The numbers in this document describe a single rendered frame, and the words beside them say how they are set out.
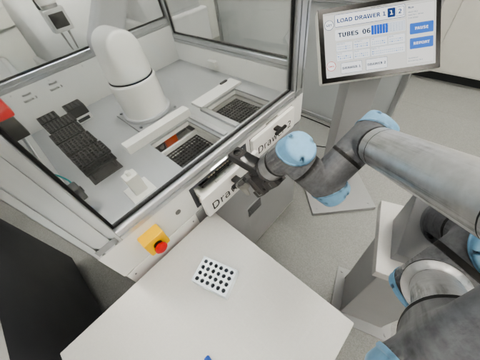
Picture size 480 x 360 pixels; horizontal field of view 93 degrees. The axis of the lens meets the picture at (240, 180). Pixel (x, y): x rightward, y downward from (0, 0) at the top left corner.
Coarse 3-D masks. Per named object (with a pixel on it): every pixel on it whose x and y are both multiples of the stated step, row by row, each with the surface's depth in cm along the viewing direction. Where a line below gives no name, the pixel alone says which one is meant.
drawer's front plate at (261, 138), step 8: (288, 112) 99; (280, 120) 98; (288, 120) 103; (264, 128) 94; (272, 128) 96; (288, 128) 106; (256, 136) 91; (264, 136) 94; (272, 136) 99; (280, 136) 105; (256, 144) 93; (272, 144) 103
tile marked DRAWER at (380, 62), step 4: (384, 56) 101; (368, 60) 102; (372, 60) 101; (376, 60) 101; (380, 60) 101; (384, 60) 101; (368, 64) 102; (372, 64) 102; (376, 64) 102; (380, 64) 102; (384, 64) 102; (368, 68) 102; (372, 68) 102; (376, 68) 102; (380, 68) 102
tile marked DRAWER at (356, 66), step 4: (360, 60) 102; (344, 64) 102; (348, 64) 102; (352, 64) 102; (356, 64) 102; (360, 64) 102; (344, 68) 102; (348, 68) 102; (352, 68) 102; (356, 68) 102; (360, 68) 102; (344, 72) 103; (348, 72) 103; (352, 72) 103
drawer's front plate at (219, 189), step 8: (256, 152) 85; (240, 168) 82; (224, 176) 79; (232, 176) 81; (240, 176) 85; (216, 184) 78; (224, 184) 79; (232, 184) 83; (208, 192) 76; (216, 192) 78; (224, 192) 82; (232, 192) 86; (200, 200) 76; (208, 200) 77; (224, 200) 84; (208, 208) 79; (216, 208) 83
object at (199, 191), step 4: (236, 164) 95; (224, 168) 95; (220, 172) 94; (216, 176) 92; (212, 180) 91; (208, 184) 90; (212, 184) 90; (196, 188) 90; (200, 188) 90; (204, 188) 89; (208, 188) 89; (196, 192) 81; (200, 192) 81; (204, 192) 88
